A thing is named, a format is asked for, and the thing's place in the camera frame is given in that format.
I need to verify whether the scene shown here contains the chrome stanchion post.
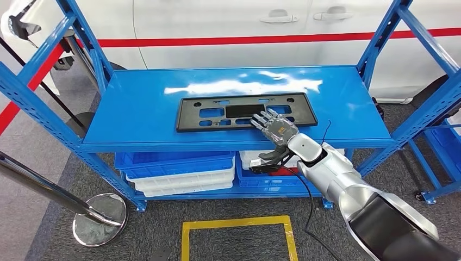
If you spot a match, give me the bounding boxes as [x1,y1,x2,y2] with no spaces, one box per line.
[0,151,128,247]

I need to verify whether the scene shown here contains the grey belt stanchion post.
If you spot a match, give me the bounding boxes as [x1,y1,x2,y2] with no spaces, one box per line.
[54,30,107,95]

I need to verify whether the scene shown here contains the yellow floor tape square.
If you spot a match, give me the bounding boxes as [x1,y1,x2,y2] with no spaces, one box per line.
[181,215,300,261]

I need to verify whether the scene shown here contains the white car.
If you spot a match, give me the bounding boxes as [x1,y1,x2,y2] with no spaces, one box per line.
[73,0,461,105]

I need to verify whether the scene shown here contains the red barrier belt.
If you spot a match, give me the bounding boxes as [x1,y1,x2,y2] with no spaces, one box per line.
[77,27,461,48]
[0,43,66,136]

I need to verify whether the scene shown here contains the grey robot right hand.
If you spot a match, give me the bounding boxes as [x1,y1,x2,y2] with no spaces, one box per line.
[250,108,300,161]

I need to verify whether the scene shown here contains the dark base stanchion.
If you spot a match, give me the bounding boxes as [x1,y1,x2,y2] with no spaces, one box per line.
[0,36,95,139]

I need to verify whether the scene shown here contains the blue metal shelf rack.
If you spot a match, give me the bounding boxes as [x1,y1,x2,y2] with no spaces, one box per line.
[414,115,461,206]
[0,0,461,213]

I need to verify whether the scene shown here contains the black plastic plate frame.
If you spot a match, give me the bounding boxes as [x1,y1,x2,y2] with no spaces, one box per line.
[176,92,319,133]

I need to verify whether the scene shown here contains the blue plastic bin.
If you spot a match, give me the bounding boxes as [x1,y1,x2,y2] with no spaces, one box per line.
[114,151,236,180]
[235,158,323,189]

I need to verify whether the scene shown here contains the red plastic piece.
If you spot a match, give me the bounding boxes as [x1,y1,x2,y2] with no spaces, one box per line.
[268,166,300,177]

